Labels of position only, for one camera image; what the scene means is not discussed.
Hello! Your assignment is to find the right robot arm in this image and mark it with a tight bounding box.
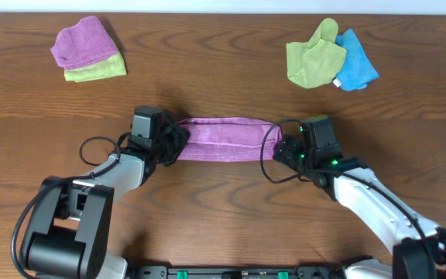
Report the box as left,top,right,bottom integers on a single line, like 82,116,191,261
273,115,446,278

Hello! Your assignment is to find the folded purple cloth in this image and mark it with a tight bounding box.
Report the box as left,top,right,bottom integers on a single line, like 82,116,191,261
50,16,118,70

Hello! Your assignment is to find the purple microfiber cloth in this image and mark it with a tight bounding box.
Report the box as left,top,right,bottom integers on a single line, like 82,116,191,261
179,117,282,163

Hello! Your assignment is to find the right black cable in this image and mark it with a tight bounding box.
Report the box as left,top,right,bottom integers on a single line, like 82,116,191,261
259,118,429,268

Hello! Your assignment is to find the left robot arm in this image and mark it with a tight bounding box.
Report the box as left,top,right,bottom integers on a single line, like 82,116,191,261
10,106,190,279

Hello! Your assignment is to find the crumpled green cloth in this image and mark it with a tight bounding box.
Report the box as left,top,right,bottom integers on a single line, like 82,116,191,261
286,18,347,89

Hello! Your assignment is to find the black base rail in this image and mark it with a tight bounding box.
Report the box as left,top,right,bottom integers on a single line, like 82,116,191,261
125,257,398,279

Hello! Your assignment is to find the blue cloth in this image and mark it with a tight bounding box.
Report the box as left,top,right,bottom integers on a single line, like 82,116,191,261
332,29,379,91

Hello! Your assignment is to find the folded green cloth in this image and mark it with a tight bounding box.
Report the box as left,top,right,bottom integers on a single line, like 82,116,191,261
64,53,127,82

